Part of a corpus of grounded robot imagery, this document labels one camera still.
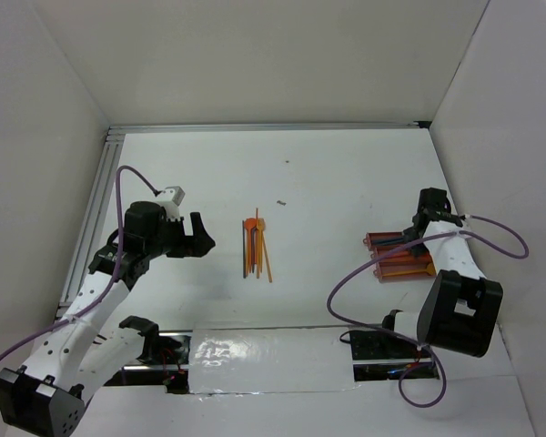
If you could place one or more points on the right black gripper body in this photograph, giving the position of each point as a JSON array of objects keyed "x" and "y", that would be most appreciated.
[{"x": 410, "y": 236}]

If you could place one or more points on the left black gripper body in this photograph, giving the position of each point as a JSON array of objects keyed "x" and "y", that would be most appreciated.
[{"x": 171, "y": 239}]

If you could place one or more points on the blue spoon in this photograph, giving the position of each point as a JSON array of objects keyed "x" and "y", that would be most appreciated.
[{"x": 388, "y": 239}]

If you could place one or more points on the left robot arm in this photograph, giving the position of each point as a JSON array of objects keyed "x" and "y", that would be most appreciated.
[{"x": 49, "y": 393}]

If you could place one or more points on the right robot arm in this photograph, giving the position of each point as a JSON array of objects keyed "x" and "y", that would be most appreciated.
[{"x": 461, "y": 309}]

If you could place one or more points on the orange spoon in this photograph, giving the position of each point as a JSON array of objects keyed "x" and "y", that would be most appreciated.
[{"x": 251, "y": 245}]

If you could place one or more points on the yellow fork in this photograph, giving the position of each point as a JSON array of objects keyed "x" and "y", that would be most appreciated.
[{"x": 263, "y": 244}]

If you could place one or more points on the pink top container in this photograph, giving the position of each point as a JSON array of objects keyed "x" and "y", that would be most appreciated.
[{"x": 370, "y": 245}]

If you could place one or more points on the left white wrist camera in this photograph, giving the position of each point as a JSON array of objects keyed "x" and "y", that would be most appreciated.
[{"x": 170, "y": 199}]

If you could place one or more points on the aluminium frame rail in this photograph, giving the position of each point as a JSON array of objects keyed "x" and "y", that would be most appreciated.
[{"x": 238, "y": 127}]

